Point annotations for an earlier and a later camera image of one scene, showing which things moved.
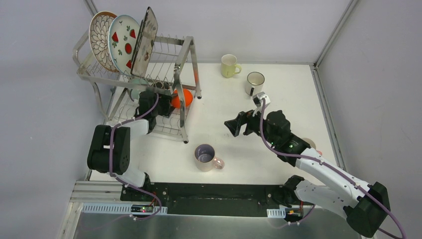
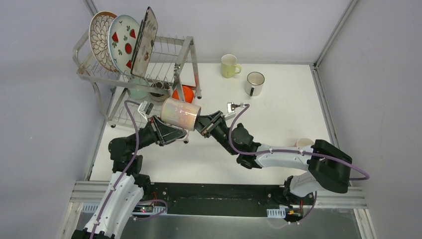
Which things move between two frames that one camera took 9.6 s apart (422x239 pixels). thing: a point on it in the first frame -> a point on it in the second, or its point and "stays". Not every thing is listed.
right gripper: [242, 118] -> [206, 124]
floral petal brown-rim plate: [98, 31] stays
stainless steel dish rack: [155, 93] stays
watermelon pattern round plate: [122, 37] stays
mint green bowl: [136, 92] stays
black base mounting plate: [207, 199] stays
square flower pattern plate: [145, 44] stays
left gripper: [165, 104] -> [155, 130]
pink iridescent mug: [205, 159] -> [177, 113]
